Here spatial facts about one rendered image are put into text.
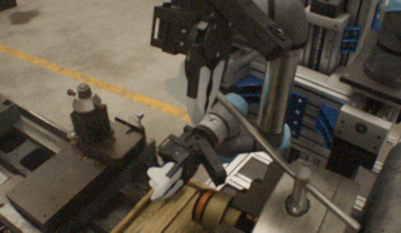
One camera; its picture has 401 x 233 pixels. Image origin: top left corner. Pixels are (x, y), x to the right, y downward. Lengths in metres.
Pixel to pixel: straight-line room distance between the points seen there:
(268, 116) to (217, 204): 0.32
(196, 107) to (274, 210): 0.20
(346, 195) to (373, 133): 0.41
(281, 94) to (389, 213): 0.41
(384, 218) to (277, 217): 0.16
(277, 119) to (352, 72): 0.28
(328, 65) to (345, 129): 0.29
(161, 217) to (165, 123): 1.71
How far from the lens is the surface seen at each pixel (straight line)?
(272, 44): 0.40
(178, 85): 0.47
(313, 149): 1.26
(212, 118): 0.85
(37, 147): 1.34
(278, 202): 0.56
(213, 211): 0.69
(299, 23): 0.77
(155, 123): 2.64
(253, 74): 1.23
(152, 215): 0.98
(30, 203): 0.98
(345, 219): 0.49
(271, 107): 0.90
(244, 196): 0.69
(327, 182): 0.61
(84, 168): 1.01
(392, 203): 0.61
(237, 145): 0.97
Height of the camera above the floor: 1.67
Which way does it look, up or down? 39 degrees down
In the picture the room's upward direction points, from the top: straight up
